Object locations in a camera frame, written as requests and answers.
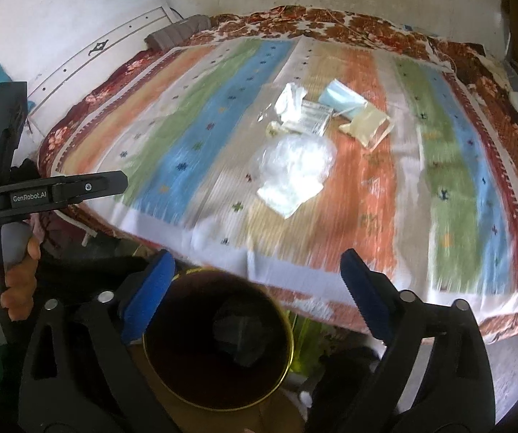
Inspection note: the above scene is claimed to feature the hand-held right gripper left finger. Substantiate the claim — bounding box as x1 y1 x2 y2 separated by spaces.
18 249 179 433

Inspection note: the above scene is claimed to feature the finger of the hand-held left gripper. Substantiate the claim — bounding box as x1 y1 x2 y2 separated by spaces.
52 170 129 206

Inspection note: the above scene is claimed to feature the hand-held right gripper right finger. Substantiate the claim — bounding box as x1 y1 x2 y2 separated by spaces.
340 248 496 433

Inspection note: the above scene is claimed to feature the dark round bin yellow rim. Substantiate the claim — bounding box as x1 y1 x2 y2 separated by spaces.
142 268 296 411

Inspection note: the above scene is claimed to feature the white tissue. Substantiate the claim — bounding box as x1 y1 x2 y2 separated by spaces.
256 179 325 218

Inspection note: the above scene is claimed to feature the clear plastic bowl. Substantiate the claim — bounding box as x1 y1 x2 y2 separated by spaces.
250 133 335 192

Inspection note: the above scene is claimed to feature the blue face mask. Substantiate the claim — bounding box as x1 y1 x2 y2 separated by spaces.
317 79 367 121

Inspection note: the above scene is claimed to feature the clear plastic wrapper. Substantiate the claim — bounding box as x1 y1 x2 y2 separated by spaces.
273 82 308 122

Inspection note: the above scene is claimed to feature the person's left hand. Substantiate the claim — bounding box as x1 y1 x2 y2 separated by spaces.
0 233 42 322

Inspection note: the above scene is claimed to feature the green plastic bag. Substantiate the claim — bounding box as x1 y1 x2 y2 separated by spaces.
290 315 329 376

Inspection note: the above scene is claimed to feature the grey crumpled wrapper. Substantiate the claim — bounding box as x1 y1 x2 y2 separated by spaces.
213 299 266 367

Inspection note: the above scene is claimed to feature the striped colourful blanket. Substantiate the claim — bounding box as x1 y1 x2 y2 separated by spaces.
63 38 518 317

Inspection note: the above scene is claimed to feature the white headboard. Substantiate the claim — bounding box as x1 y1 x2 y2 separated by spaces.
0 4 184 145

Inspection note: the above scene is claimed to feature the yellowish plastic wrapper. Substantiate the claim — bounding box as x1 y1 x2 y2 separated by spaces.
338 107 394 149

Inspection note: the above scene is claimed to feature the grey folded cloth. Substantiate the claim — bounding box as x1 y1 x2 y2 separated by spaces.
145 15 211 51

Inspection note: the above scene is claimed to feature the small white carton box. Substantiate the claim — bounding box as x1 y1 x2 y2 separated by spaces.
281 100 333 135

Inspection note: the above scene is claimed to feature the striped colourful bed cover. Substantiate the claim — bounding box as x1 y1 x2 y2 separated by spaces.
38 6 518 344

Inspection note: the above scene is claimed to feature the white strap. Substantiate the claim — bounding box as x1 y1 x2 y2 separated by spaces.
60 210 103 246

